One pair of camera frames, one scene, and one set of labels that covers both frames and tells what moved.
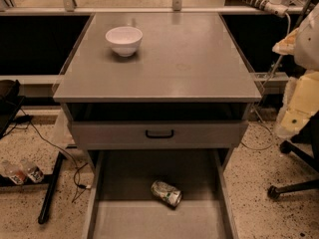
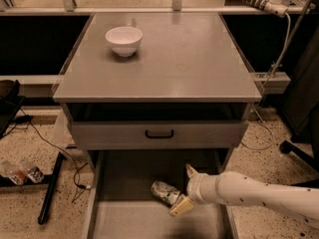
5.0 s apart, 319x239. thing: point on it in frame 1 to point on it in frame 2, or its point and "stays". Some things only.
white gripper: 308,49 to 196,187
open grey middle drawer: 120,204 stays
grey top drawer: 156,134 stays
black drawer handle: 159,135 stays
